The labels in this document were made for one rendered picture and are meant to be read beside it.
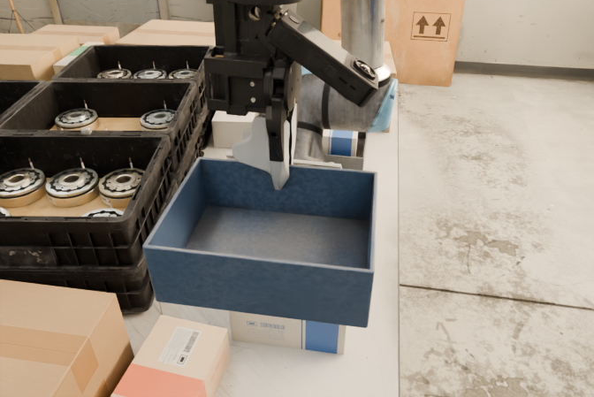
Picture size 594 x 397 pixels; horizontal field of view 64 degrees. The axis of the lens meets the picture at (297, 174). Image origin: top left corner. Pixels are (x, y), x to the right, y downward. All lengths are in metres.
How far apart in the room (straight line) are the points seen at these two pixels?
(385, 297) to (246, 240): 0.51
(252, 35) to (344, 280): 0.24
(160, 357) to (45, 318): 0.18
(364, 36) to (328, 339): 0.56
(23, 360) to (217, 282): 0.39
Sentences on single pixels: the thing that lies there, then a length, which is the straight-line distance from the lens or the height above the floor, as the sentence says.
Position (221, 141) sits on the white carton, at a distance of 1.43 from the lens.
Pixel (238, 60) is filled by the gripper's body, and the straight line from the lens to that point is 0.45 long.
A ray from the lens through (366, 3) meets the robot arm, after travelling 0.93.
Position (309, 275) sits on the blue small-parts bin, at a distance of 0.40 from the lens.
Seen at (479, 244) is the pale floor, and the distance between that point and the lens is 2.28.
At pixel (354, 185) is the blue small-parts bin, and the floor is 1.12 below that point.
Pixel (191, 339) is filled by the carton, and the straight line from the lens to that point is 0.82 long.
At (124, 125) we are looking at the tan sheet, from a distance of 1.35.
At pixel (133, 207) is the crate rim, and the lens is 0.85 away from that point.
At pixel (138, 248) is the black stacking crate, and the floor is 0.84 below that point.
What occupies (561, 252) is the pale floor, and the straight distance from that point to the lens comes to 2.39.
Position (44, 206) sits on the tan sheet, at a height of 0.83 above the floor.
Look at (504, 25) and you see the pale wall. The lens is 4.09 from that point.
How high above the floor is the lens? 1.41
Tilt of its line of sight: 33 degrees down
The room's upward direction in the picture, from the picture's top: straight up
